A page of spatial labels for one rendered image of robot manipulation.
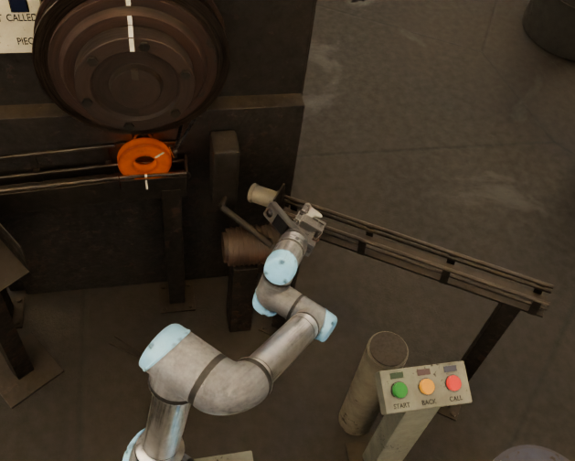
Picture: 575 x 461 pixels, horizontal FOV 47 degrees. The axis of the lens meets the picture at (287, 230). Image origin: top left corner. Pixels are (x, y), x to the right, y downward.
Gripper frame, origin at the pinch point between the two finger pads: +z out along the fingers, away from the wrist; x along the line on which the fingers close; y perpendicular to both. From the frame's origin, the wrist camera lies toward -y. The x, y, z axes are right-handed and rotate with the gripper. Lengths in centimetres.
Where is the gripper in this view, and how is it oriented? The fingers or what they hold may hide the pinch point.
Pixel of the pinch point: (305, 207)
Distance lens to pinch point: 187.1
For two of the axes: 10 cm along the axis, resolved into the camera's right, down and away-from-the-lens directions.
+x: 4.2, -7.4, -5.2
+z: 2.6, -4.5, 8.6
